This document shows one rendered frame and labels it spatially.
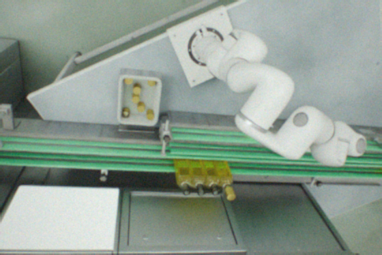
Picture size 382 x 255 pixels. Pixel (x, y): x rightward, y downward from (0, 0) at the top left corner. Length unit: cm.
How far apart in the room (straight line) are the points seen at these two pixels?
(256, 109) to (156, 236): 66
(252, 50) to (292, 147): 29
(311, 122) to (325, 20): 80
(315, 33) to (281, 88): 79
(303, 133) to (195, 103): 75
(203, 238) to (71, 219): 50
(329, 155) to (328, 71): 73
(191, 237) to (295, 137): 61
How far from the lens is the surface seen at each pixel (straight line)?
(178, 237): 119
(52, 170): 154
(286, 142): 77
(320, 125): 78
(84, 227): 121
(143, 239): 117
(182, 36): 124
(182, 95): 139
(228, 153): 134
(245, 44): 87
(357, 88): 172
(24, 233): 123
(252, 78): 74
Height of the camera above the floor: 201
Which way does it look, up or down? 59 degrees down
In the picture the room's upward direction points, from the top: 164 degrees clockwise
